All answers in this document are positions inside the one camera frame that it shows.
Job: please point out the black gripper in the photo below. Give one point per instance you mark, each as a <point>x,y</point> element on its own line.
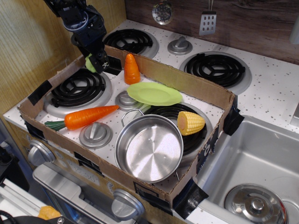
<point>89,40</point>

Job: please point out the light green toy broccoli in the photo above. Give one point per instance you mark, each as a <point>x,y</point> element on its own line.
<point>89,65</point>

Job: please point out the stainless steel pan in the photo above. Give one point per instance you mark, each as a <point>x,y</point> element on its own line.
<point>149,147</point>

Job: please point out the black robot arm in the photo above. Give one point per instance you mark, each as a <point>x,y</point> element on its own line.
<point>72,13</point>

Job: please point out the front left black burner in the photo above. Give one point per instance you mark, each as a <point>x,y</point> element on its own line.
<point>82,90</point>

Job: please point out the black burner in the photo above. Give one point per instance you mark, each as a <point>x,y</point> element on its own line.
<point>134,41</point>
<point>192,143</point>
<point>221,68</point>
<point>82,90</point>

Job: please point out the orange toy carrot cone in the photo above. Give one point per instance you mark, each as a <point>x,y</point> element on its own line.
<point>131,70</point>

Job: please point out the back left black burner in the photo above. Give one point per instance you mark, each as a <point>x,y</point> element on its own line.
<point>134,41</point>

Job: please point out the silver stove knob centre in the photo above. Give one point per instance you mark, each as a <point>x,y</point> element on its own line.
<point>126,103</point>

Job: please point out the silver stove knob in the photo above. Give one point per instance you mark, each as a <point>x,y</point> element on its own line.
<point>126,103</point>
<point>180,46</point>
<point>95,136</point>

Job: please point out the light green plastic plate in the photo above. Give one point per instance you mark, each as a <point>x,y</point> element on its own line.
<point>154,94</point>

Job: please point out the orange toy carrot with leaves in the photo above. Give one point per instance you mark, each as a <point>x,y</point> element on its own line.
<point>79,119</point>

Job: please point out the silver stove knob front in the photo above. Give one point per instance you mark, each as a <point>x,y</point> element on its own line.
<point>95,136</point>

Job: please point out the hanging silver strainer ladle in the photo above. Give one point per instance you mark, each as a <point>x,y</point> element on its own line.
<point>162,12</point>

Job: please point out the silver stove knob back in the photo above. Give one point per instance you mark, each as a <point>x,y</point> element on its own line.
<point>180,46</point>

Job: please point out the yellow toy corn cob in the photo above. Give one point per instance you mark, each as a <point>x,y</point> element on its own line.
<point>189,123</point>

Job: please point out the silver oven knob left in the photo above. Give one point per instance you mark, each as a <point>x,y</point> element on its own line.
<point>39,154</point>

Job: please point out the silver oven knob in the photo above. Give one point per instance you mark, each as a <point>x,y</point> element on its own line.
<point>125,206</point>
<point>39,154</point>

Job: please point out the hanging silver spatula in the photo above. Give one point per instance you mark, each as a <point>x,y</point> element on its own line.
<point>208,20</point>

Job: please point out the back right black burner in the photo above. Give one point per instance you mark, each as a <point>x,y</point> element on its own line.
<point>221,68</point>

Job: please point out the front right black burner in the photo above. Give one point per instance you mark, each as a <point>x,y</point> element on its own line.
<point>192,143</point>

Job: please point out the silver oven knob right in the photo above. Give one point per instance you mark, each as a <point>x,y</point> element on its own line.
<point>125,206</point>

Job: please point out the yellow orange object bottom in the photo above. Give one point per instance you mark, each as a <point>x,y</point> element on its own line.
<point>48,212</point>

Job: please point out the grey toy sink basin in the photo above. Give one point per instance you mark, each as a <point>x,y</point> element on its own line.
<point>256,153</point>

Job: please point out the steel pot lid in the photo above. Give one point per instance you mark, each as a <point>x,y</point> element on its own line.
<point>256,204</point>

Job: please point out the silver oven door handle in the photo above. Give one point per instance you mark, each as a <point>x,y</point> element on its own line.
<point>79,202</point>

